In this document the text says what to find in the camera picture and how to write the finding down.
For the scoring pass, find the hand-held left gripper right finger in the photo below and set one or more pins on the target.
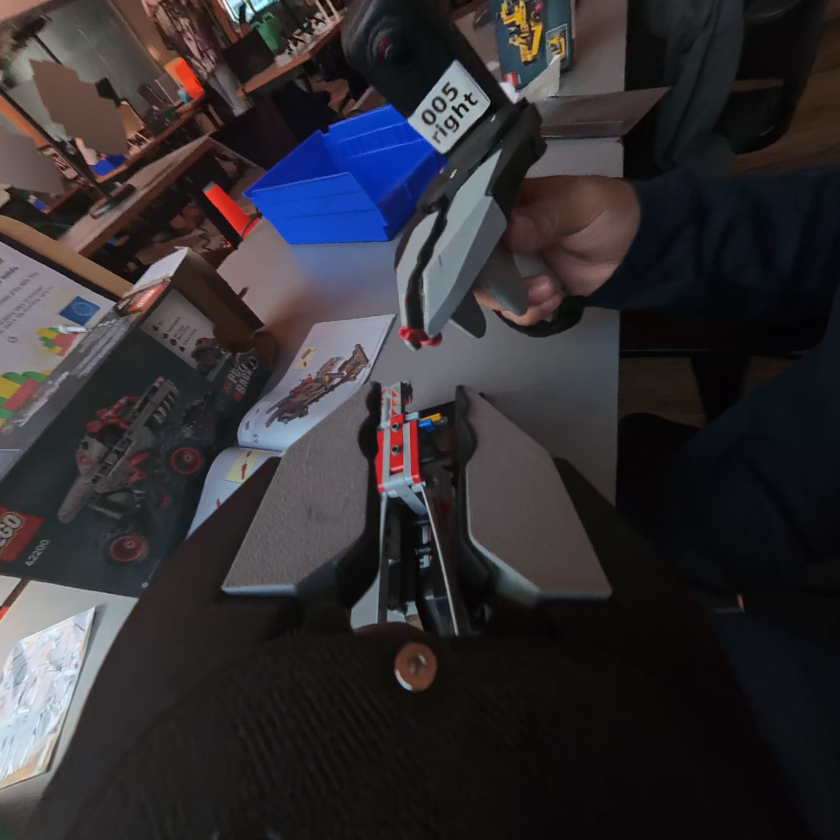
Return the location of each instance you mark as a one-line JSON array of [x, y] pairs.
[[525, 512]]

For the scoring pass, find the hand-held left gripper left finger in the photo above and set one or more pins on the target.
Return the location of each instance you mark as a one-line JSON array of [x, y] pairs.
[[315, 512]]

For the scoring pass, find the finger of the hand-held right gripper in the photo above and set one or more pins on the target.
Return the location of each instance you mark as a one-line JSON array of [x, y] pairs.
[[410, 269], [466, 243]]

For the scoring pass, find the small red lego pin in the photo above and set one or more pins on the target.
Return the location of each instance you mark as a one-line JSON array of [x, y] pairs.
[[417, 336]]

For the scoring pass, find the grey red lego truck model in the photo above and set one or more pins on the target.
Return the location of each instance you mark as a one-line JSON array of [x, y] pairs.
[[400, 453]]

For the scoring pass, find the person's right forearm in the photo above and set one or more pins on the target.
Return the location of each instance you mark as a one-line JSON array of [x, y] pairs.
[[722, 229]]

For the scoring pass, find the yellow vehicle lego box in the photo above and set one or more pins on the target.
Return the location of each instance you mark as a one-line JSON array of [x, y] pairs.
[[531, 33]]

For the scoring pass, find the lego instruction booklet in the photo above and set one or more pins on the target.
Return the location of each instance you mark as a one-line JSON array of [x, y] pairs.
[[328, 374]]

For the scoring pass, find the black lego truck box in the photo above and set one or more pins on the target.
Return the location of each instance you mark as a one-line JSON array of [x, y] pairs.
[[131, 446]]

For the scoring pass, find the person's right hand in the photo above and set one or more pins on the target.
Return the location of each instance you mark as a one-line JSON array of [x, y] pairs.
[[577, 229]]

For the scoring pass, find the blue plastic bin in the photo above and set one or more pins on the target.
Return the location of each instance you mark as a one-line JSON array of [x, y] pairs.
[[341, 190]]

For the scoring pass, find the person's dark clothed body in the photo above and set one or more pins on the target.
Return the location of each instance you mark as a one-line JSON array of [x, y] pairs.
[[754, 492]]

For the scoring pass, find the wooden background table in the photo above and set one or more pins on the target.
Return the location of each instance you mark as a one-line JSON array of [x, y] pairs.
[[151, 184]]

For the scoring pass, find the dark jacket on chair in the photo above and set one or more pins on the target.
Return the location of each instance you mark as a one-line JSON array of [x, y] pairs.
[[695, 65]]

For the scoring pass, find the grey printed paper leaflet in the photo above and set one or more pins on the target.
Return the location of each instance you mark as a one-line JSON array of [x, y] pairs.
[[39, 695]]

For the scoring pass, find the cardboard box with brick print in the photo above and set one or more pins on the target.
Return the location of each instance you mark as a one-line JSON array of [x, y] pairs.
[[39, 315]]

